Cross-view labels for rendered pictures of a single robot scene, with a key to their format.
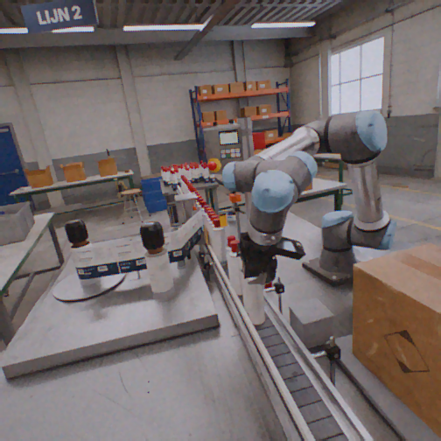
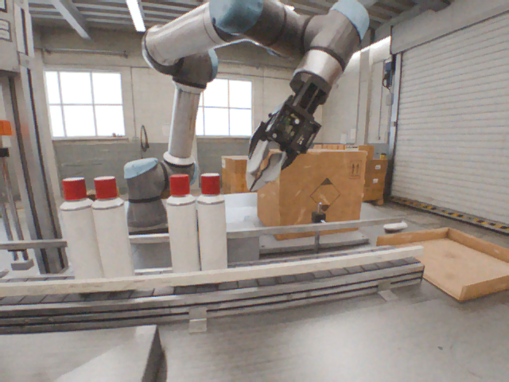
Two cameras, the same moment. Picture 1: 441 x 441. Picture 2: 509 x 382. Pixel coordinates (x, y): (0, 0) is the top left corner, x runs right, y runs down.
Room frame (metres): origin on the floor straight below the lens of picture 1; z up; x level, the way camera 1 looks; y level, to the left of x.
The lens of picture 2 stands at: (0.71, 0.31, 1.14)
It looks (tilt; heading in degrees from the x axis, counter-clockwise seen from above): 12 degrees down; 270
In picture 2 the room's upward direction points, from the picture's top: straight up
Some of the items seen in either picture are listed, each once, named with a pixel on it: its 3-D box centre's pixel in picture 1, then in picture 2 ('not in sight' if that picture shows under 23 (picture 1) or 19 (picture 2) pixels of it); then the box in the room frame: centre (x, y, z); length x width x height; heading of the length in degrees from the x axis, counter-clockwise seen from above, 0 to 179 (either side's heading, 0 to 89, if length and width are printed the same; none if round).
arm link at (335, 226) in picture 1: (339, 228); (144, 177); (1.12, -0.48, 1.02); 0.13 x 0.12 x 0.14; 46
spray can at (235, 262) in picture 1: (237, 268); (113, 234); (0.97, -0.05, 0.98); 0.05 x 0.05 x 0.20
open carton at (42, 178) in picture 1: (39, 177); not in sight; (5.86, 3.35, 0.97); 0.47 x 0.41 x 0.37; 15
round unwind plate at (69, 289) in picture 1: (90, 281); not in sight; (1.21, 0.61, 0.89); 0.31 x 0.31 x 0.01
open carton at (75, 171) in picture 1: (74, 171); not in sight; (6.05, 2.75, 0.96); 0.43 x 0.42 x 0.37; 106
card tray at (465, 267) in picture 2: not in sight; (452, 255); (0.17, -0.19, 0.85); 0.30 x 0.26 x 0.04; 10
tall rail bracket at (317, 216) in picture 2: (324, 368); (321, 236); (0.54, -0.20, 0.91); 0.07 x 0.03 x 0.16; 100
